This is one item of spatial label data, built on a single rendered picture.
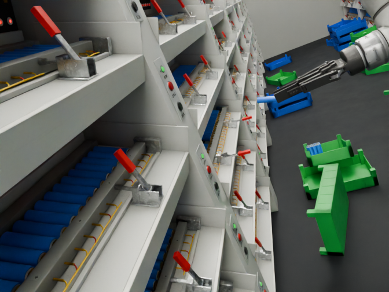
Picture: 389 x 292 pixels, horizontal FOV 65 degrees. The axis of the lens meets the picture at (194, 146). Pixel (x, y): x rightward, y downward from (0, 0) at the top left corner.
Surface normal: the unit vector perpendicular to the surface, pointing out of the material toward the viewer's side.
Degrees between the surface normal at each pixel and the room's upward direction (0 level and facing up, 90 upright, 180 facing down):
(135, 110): 90
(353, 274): 0
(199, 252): 22
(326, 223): 90
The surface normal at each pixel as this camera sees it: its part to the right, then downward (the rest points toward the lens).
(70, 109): 0.98, 0.07
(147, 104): -0.18, 0.44
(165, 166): -0.02, -0.89
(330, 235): -0.44, 0.51
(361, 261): -0.40, -0.85
